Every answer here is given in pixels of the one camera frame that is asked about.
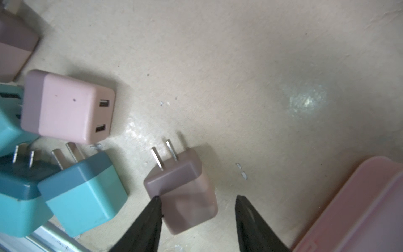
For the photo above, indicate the blue plug left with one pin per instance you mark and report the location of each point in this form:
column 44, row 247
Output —
column 11, row 110

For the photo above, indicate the blue plug middle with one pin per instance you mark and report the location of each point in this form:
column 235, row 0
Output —
column 23, row 209

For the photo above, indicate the pink plug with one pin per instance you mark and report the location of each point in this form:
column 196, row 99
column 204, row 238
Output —
column 18, row 42
column 66, row 108
column 186, row 192

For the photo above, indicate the blue plug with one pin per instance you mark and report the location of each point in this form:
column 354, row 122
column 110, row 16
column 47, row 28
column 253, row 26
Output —
column 85, row 194
column 23, row 209
column 11, row 110

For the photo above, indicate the blue plug right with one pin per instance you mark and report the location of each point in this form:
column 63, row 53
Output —
column 85, row 194

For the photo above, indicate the pink case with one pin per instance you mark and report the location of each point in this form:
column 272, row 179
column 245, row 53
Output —
column 366, row 215

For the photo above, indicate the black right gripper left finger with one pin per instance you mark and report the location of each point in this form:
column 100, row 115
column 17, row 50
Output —
column 144, row 234

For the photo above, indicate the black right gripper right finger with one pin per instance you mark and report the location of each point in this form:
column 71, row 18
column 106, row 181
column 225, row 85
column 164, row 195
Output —
column 254, row 234

